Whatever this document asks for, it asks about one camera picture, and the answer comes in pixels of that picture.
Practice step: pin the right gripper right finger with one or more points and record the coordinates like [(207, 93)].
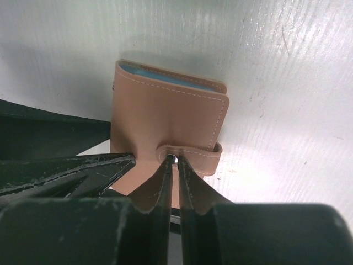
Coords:
[(215, 230)]

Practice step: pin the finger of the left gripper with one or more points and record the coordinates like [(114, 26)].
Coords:
[(68, 177)]

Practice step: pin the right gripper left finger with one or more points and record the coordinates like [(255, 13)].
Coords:
[(123, 230)]

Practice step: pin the tan leather card holder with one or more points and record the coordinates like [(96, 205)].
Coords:
[(157, 112)]

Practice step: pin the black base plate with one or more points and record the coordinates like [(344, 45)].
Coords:
[(28, 133)]

